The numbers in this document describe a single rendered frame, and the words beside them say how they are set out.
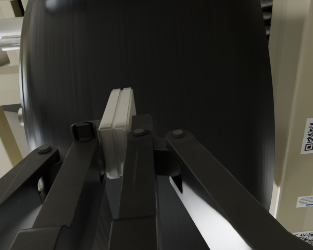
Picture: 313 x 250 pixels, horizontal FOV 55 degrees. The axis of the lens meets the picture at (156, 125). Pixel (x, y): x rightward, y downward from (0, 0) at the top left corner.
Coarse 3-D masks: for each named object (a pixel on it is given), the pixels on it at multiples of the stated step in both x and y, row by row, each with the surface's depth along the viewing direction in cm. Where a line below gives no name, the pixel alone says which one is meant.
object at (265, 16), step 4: (260, 0) 78; (264, 0) 78; (268, 0) 78; (272, 0) 78; (264, 4) 79; (268, 4) 79; (272, 4) 79; (264, 8) 86; (268, 8) 83; (264, 12) 81; (268, 12) 81; (264, 16) 81; (268, 16) 81; (264, 20) 82; (268, 20) 83; (268, 24) 82; (268, 28) 82; (268, 32) 82; (268, 36) 85; (268, 40) 85; (268, 44) 85
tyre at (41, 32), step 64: (64, 0) 32; (128, 0) 31; (192, 0) 30; (256, 0) 33; (64, 64) 30; (128, 64) 30; (192, 64) 29; (256, 64) 31; (64, 128) 30; (192, 128) 29; (256, 128) 31; (256, 192) 33
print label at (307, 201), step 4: (304, 196) 60; (308, 196) 60; (312, 196) 60; (300, 200) 60; (304, 200) 60; (308, 200) 60; (312, 200) 60; (300, 204) 61; (304, 204) 61; (308, 204) 61; (312, 204) 61
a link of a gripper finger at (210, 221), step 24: (168, 144) 13; (192, 144) 13; (192, 168) 11; (216, 168) 11; (192, 192) 11; (216, 192) 10; (240, 192) 10; (192, 216) 12; (216, 216) 9; (240, 216) 9; (264, 216) 8; (216, 240) 10; (240, 240) 8; (264, 240) 8; (288, 240) 8
